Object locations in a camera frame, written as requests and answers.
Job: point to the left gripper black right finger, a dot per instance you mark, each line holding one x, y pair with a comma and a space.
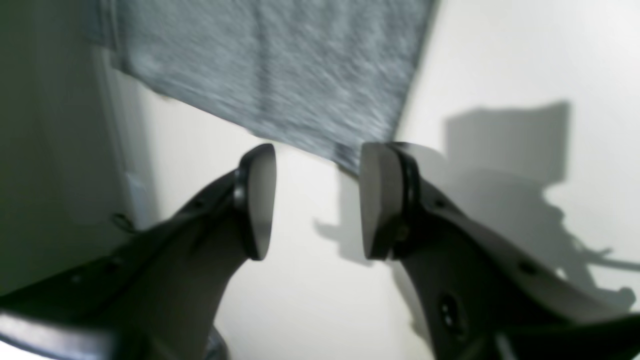
482, 298

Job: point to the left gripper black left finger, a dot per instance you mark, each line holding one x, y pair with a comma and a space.
156, 296

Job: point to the grey long-sleeve T-shirt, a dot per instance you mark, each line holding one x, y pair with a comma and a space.
323, 76

